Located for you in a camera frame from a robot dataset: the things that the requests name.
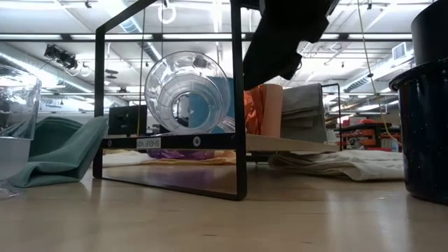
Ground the black cup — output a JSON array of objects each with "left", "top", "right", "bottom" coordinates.
[{"left": 410, "top": 0, "right": 448, "bottom": 67}]

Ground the black monitor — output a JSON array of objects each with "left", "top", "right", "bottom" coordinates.
[{"left": 108, "top": 104, "right": 148, "bottom": 137}]

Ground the purple faceted tumbler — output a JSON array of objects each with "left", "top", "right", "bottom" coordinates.
[{"left": 146, "top": 149, "right": 208, "bottom": 162}]

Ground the white napkin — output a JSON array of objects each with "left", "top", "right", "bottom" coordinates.
[{"left": 102, "top": 150, "right": 155, "bottom": 169}]

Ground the clear faceted plastic cup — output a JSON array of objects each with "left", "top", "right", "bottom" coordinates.
[
  {"left": 143, "top": 50, "right": 237, "bottom": 137},
  {"left": 0, "top": 64, "right": 43, "bottom": 200}
]

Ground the black wire towel rack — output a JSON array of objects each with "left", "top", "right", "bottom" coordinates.
[{"left": 321, "top": 83, "right": 342, "bottom": 151}]

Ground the grey cloth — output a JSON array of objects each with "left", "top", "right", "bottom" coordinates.
[{"left": 279, "top": 83, "right": 328, "bottom": 144}]

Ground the white checked towel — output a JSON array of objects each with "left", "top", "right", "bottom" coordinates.
[{"left": 268, "top": 149, "right": 405, "bottom": 182}]

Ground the tan paper cup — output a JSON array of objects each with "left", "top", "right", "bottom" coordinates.
[{"left": 260, "top": 83, "right": 284, "bottom": 138}]

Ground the black metal wire rack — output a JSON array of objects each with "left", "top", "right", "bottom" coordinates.
[{"left": 92, "top": 0, "right": 340, "bottom": 202}]

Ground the white hanging ring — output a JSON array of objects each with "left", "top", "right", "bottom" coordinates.
[{"left": 157, "top": 1, "right": 178, "bottom": 25}]

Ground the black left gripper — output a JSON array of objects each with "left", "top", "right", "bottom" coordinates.
[{"left": 243, "top": 0, "right": 340, "bottom": 91}]

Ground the red parts shelf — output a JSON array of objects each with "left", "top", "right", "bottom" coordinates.
[{"left": 334, "top": 117, "right": 403, "bottom": 152}]

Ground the yellow hanging cable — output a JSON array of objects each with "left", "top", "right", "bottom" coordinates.
[{"left": 356, "top": 0, "right": 403, "bottom": 148}]

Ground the black overhead frame bar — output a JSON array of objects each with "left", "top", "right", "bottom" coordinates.
[{"left": 0, "top": 32, "right": 414, "bottom": 43}]

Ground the black ceiling spotlight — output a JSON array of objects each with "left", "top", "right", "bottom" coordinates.
[{"left": 43, "top": 44, "right": 79, "bottom": 71}]

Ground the dark blue speckled enamel mug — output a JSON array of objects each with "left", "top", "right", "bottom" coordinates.
[{"left": 388, "top": 57, "right": 448, "bottom": 206}]

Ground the teal cloth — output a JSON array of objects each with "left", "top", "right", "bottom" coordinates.
[{"left": 7, "top": 115, "right": 110, "bottom": 189}]

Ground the white ceiling vent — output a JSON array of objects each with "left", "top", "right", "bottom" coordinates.
[{"left": 391, "top": 41, "right": 409, "bottom": 61}]

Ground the light blue mug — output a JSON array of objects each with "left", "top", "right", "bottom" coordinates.
[{"left": 188, "top": 76, "right": 235, "bottom": 134}]

